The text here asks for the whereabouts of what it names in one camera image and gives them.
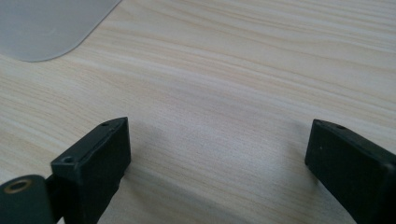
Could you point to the clear plastic storage box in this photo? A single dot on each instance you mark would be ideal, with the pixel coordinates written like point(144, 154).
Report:
point(40, 28)

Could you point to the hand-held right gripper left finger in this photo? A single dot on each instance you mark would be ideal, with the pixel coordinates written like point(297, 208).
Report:
point(93, 161)

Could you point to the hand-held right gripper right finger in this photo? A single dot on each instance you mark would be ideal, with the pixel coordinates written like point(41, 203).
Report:
point(351, 168)

